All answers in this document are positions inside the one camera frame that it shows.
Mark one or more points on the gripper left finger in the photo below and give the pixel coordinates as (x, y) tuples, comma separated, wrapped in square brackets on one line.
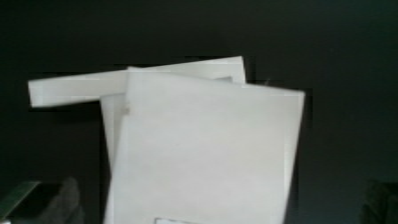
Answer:
[(43, 203)]

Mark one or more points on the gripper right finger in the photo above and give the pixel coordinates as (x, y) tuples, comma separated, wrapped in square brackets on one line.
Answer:
[(378, 212)]

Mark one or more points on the small white tagged box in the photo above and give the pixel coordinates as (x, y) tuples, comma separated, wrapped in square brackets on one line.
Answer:
[(206, 151)]

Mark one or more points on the white cabinet body box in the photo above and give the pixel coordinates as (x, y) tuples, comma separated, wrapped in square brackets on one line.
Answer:
[(101, 87)]

